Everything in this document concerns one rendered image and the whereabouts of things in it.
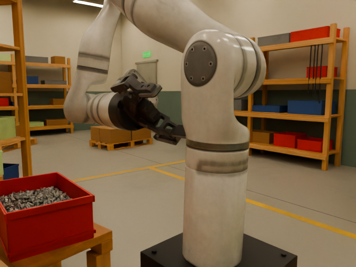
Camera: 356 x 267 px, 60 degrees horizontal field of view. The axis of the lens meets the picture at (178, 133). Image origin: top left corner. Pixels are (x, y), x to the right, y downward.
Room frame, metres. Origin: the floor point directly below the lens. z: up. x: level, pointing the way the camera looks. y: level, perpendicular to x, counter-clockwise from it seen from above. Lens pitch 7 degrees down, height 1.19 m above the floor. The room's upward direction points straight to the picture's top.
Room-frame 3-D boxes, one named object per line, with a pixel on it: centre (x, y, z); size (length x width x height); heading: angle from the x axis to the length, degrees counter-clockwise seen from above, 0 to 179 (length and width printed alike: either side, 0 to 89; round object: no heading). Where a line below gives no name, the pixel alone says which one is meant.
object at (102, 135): (7.03, 1.30, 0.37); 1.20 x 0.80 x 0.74; 137
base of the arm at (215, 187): (0.45, -0.05, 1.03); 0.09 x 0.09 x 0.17; 53
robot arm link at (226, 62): (0.44, -0.06, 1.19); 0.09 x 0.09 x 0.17; 43
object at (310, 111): (5.96, -1.52, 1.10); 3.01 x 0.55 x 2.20; 39
